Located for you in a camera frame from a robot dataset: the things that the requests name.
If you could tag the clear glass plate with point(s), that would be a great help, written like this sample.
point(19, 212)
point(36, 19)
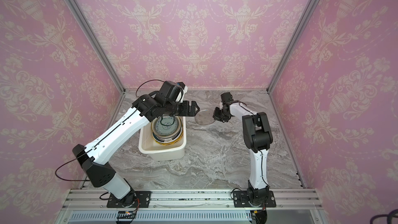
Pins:
point(205, 117)

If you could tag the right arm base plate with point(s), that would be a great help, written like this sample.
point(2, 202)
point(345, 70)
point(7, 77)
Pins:
point(262, 198)

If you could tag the left aluminium corner post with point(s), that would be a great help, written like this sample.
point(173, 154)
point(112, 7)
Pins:
point(78, 13)

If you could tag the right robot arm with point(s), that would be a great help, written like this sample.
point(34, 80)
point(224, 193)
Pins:
point(257, 137)

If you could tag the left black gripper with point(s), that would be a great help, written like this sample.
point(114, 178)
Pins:
point(186, 111)

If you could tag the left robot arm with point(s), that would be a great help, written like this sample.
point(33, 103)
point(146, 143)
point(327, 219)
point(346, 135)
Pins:
point(94, 157)

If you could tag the right aluminium corner post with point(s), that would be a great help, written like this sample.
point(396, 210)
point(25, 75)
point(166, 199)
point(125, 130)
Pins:
point(299, 30)

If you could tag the aluminium corner post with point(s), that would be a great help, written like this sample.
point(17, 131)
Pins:
point(78, 13)
point(299, 30)

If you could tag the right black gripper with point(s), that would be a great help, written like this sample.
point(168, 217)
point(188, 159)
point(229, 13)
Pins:
point(219, 114)

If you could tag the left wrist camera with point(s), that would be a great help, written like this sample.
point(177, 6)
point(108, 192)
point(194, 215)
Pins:
point(183, 90)

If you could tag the white plastic bin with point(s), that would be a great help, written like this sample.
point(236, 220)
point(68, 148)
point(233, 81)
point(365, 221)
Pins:
point(148, 145)

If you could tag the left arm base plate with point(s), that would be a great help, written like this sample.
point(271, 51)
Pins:
point(140, 199)

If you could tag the yellow polka dot plate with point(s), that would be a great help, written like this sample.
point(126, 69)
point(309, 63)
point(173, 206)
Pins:
point(168, 141)

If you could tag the small blue patterned plate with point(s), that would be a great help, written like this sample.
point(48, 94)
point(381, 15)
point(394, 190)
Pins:
point(166, 126)

